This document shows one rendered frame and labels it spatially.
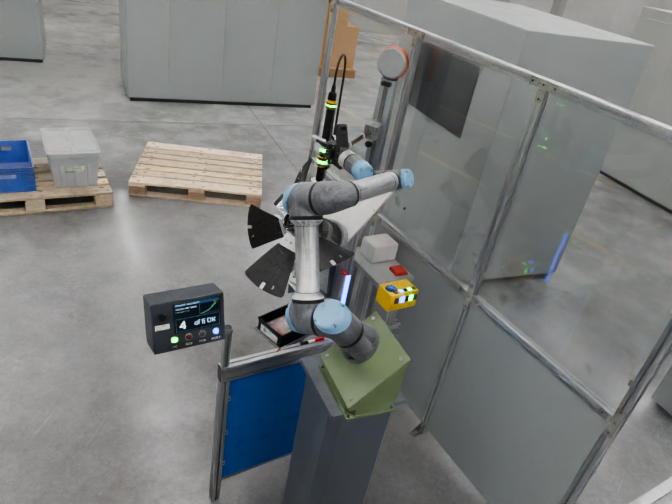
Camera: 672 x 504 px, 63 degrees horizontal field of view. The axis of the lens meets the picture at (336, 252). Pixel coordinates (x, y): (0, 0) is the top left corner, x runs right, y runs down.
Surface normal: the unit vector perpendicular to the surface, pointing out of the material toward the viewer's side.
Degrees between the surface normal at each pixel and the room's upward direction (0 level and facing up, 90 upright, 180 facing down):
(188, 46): 90
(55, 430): 0
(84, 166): 95
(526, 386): 90
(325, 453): 90
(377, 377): 44
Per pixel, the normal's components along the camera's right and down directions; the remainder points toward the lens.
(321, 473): -0.35, 0.44
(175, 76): 0.37, 0.53
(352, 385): -0.51, -0.57
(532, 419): -0.85, 0.14
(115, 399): 0.16, -0.85
